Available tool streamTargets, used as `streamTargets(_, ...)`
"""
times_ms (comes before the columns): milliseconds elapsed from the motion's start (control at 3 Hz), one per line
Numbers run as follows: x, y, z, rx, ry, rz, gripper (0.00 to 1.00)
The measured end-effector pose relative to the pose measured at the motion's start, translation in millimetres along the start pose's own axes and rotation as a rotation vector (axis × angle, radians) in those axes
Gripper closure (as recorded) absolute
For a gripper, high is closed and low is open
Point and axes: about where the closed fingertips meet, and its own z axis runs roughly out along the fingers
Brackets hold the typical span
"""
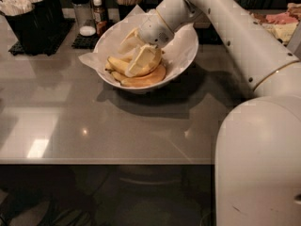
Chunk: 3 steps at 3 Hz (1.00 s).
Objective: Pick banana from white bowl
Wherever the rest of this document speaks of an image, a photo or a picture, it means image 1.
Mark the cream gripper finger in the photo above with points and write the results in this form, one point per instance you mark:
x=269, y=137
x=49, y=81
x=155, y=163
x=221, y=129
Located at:
x=145, y=59
x=131, y=42

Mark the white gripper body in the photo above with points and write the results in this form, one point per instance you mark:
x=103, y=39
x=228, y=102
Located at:
x=154, y=30

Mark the yellow banana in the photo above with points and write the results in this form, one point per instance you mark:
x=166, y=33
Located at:
x=117, y=64
x=137, y=70

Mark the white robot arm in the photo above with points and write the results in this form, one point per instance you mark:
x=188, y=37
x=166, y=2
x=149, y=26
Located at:
x=257, y=164

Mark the white bowl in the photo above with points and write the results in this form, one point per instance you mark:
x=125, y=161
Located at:
x=185, y=52

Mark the bottom orange-yellow banana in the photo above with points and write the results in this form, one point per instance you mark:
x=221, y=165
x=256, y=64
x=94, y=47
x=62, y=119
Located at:
x=148, y=80

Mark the white paper liner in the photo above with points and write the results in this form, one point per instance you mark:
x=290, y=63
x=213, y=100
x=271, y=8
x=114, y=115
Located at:
x=182, y=47

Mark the black cup of stirrers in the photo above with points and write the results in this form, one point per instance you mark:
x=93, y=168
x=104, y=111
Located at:
x=127, y=11

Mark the hot sauce bottle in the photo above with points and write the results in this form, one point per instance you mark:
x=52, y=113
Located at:
x=99, y=16

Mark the black rubber mat centre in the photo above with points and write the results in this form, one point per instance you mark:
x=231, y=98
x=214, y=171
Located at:
x=82, y=42

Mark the black rubber mat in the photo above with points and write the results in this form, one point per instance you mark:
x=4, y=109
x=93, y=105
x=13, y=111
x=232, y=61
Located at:
x=82, y=42
x=56, y=38

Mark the glass salt shaker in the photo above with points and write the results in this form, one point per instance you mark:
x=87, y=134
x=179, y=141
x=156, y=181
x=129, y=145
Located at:
x=84, y=17

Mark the black cutlery holder rear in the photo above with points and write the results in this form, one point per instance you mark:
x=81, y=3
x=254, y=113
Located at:
x=54, y=15

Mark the black condiment packet rack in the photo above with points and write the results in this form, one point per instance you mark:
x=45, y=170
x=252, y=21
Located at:
x=281, y=25

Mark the black rubber mat left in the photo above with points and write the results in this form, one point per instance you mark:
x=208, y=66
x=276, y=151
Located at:
x=56, y=38

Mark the white plastic cutlery bundle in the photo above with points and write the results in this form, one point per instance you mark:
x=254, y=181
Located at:
x=17, y=7

